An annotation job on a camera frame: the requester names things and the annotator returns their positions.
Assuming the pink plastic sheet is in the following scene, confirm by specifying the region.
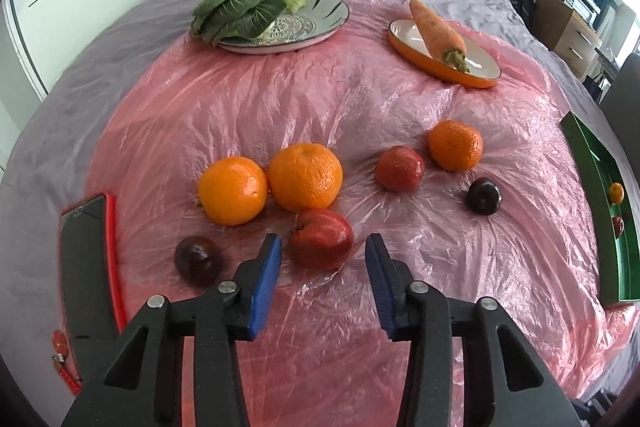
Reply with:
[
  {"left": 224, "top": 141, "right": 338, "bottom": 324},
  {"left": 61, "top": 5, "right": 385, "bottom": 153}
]
[{"left": 82, "top": 0, "right": 636, "bottom": 427}]

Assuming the bumpy mandarin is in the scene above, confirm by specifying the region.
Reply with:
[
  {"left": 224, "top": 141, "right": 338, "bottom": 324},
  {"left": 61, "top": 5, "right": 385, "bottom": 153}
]
[{"left": 428, "top": 120, "right": 484, "bottom": 172}]

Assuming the dark plum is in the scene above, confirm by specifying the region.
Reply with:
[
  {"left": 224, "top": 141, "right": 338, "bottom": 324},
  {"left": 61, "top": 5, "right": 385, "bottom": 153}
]
[
  {"left": 467, "top": 177, "right": 502, "bottom": 216},
  {"left": 174, "top": 236, "right": 224, "bottom": 287}
]

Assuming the phone in red case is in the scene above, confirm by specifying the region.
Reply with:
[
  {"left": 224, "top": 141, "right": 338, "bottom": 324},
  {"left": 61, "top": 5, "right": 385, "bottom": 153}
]
[{"left": 57, "top": 193, "right": 126, "bottom": 358}]

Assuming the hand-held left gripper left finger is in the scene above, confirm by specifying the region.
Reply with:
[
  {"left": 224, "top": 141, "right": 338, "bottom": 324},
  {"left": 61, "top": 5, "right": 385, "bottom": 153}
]
[{"left": 61, "top": 233, "right": 283, "bottom": 427}]

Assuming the wooden drawer cabinet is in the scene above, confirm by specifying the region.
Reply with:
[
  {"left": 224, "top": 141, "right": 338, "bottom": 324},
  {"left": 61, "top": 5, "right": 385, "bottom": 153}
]
[{"left": 531, "top": 0, "right": 603, "bottom": 80}]

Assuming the large bumpy orange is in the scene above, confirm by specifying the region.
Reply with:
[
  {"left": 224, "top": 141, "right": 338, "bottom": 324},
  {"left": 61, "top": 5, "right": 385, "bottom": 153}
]
[{"left": 267, "top": 143, "right": 344, "bottom": 213}]

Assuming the dark chair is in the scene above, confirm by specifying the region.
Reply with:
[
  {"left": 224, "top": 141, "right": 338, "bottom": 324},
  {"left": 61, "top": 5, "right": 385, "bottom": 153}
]
[{"left": 597, "top": 52, "right": 640, "bottom": 142}]

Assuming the carrot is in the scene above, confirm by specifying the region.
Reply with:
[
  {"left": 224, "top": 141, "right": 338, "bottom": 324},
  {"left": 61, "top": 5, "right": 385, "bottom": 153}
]
[{"left": 403, "top": 0, "right": 472, "bottom": 74}]

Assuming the bok choy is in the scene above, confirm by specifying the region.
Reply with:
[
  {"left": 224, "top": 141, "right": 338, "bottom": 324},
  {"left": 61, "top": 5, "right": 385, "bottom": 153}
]
[{"left": 190, "top": 0, "right": 307, "bottom": 46}]

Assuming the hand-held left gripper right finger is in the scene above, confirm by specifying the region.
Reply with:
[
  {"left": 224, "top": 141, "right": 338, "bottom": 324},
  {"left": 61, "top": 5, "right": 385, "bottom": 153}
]
[{"left": 365, "top": 233, "right": 583, "bottom": 427}]

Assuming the orange oval dish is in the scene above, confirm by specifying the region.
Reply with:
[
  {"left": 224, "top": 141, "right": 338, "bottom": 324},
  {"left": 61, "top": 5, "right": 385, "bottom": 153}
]
[{"left": 388, "top": 19, "right": 502, "bottom": 89}]

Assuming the smooth orange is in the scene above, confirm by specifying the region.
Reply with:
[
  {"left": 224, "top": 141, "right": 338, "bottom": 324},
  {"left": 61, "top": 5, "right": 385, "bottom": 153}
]
[{"left": 198, "top": 156, "right": 269, "bottom": 227}]

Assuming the red phone strap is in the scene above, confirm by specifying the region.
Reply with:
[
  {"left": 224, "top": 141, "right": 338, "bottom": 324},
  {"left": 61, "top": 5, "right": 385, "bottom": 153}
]
[{"left": 51, "top": 329, "right": 83, "bottom": 397}]

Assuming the patterned round plate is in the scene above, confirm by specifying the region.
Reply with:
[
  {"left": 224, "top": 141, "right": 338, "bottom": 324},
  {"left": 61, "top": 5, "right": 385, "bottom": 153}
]
[{"left": 200, "top": 0, "right": 350, "bottom": 54}]

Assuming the green tray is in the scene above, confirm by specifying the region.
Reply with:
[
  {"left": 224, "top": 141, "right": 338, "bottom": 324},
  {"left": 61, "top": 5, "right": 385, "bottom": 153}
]
[{"left": 560, "top": 111, "right": 640, "bottom": 305}]

